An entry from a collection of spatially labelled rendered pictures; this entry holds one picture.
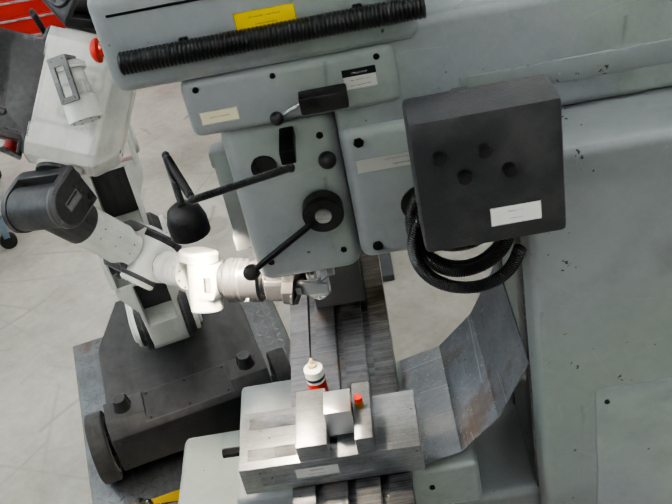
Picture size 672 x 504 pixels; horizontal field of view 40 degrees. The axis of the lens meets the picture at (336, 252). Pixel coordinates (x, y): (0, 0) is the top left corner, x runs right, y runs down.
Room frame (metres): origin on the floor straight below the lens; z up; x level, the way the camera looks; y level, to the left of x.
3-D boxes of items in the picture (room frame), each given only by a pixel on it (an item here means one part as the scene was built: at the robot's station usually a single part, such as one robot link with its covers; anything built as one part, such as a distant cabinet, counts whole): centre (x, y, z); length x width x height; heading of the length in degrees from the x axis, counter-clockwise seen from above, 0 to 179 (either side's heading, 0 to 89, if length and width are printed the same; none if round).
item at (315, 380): (1.45, 0.10, 0.97); 0.04 x 0.04 x 0.11
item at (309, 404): (1.29, 0.12, 1.01); 0.15 x 0.06 x 0.04; 175
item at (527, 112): (1.08, -0.23, 1.62); 0.20 x 0.09 x 0.21; 86
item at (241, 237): (1.45, 0.16, 1.45); 0.04 x 0.04 x 0.21; 86
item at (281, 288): (1.47, 0.13, 1.23); 0.13 x 0.12 x 0.10; 162
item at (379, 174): (1.42, -0.15, 1.47); 0.24 x 0.19 x 0.26; 176
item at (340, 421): (1.28, 0.06, 1.03); 0.06 x 0.05 x 0.06; 175
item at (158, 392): (2.16, 0.53, 0.59); 0.64 x 0.52 x 0.33; 11
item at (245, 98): (1.44, 0.01, 1.68); 0.34 x 0.24 x 0.10; 86
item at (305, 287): (1.41, 0.06, 1.23); 0.06 x 0.02 x 0.03; 72
